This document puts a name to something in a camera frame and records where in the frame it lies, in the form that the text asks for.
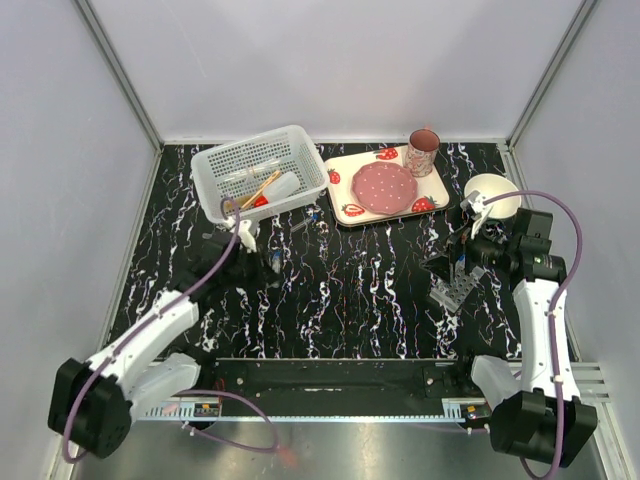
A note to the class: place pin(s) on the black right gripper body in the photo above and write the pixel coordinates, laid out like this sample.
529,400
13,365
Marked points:
488,252

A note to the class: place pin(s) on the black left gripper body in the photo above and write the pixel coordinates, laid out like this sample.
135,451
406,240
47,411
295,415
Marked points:
249,271

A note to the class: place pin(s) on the clear plastic funnel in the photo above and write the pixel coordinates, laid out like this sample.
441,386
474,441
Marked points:
248,174

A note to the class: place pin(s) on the wooden test tube clamp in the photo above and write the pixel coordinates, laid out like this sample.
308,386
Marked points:
273,177

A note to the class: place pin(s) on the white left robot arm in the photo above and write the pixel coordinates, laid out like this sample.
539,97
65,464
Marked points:
95,402

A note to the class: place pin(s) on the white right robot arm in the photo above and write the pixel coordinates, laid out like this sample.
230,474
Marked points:
536,414

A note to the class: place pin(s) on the clear test tube rack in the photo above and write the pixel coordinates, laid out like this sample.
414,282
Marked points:
452,295

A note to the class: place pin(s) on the white squeeze bottle red cap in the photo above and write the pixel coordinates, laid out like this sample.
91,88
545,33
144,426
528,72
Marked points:
282,187

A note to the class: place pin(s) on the pink dotted plate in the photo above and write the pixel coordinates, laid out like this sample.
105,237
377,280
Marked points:
384,188

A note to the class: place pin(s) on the white perforated plastic basket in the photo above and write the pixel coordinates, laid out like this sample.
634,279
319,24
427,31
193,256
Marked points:
289,148

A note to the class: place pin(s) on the pink patterned mug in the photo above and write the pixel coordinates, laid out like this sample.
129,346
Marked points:
422,148

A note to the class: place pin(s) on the left controller box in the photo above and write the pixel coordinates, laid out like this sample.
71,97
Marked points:
208,410

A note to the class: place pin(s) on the controller box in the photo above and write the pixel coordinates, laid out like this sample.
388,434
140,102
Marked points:
208,410
477,413

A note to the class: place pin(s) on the right controller box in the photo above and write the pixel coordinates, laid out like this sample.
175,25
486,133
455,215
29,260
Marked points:
477,413

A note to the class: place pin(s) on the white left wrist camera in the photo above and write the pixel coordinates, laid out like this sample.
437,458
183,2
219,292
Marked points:
245,232

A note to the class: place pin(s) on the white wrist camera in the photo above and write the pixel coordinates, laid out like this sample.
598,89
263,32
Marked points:
474,205
245,232

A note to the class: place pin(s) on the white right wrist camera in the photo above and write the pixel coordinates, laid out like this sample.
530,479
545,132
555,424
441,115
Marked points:
474,205

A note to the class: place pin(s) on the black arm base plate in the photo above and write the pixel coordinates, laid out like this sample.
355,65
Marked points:
341,390

